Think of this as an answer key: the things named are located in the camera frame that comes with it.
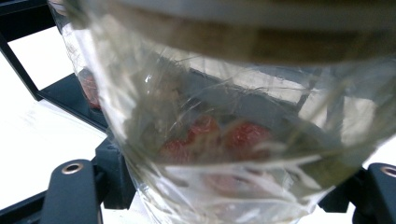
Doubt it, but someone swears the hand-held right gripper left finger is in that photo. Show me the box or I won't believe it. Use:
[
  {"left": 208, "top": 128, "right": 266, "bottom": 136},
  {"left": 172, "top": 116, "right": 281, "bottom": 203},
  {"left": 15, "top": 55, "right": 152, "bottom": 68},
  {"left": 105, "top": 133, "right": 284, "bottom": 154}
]
[{"left": 38, "top": 135, "right": 138, "bottom": 224}]

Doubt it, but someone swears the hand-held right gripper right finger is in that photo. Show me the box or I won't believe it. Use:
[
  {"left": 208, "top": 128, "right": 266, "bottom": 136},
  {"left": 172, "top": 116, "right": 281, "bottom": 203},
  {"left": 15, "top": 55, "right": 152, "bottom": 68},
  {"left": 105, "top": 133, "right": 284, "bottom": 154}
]
[{"left": 317, "top": 162, "right": 396, "bottom": 224}]

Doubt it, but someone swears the black two-tier metal rack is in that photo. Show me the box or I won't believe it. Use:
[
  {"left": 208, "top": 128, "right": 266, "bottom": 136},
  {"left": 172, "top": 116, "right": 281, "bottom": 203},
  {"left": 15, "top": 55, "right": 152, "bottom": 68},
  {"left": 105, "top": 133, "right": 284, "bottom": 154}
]
[{"left": 0, "top": 0, "right": 110, "bottom": 133}]

